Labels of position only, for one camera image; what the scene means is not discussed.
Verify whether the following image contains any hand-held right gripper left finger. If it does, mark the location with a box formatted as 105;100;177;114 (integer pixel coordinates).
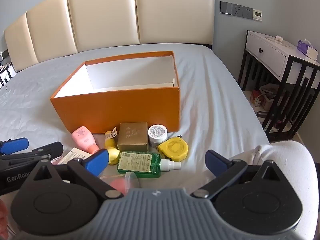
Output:
21;149;125;200

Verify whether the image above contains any gold square box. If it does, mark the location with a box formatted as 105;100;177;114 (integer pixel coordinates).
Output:
117;122;150;152

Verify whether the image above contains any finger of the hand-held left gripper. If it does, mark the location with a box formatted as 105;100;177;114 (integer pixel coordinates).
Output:
24;141;64;165
0;137;29;155

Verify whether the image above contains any purple tissue pack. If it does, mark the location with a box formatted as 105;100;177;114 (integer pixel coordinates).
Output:
297;39;317;55

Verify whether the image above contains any pink plastic bottle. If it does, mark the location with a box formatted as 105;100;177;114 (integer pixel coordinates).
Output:
72;126;100;155

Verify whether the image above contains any clear cup with pink item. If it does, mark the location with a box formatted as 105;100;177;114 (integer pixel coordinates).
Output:
100;171;140;195

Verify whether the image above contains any black and white bedside shelf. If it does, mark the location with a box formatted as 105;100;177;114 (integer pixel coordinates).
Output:
0;50;13;88

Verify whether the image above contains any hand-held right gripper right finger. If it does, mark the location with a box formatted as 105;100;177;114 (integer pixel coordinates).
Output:
191;149;298;199

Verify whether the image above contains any white nightstand with black frame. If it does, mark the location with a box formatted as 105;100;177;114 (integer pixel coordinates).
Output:
237;30;320;142

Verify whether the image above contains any grey wall socket panel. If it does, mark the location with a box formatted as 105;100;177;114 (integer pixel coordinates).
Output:
232;3;253;19

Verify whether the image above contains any grey wall switch panel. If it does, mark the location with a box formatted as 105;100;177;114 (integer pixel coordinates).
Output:
220;1;233;15

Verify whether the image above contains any yellow bottle with tag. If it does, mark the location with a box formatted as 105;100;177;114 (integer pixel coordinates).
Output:
104;127;121;165

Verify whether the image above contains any white and pink flat packet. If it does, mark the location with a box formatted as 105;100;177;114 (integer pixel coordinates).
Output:
51;147;88;165

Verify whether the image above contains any green spray bottle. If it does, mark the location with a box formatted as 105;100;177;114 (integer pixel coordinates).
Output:
117;151;181;179

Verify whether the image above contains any orange cardboard box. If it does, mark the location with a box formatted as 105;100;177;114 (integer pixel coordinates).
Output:
49;51;181;134

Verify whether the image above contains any yellow tape measure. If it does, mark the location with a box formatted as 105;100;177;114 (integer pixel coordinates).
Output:
157;137;189;160

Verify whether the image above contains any white and red plastic bag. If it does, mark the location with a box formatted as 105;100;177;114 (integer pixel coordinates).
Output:
251;84;280;110

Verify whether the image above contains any light blue bed sheet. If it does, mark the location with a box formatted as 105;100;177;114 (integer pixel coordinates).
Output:
0;42;270;195

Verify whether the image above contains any white jar with silver lid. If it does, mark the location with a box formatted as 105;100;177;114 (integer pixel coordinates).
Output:
147;124;168;148

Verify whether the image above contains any cream padded headboard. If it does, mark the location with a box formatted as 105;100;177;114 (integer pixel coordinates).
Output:
4;0;215;73

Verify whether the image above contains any person's left hand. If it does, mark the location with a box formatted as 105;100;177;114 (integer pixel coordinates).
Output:
0;199;11;233

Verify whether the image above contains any small white box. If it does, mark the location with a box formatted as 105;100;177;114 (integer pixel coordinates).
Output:
307;46;320;60

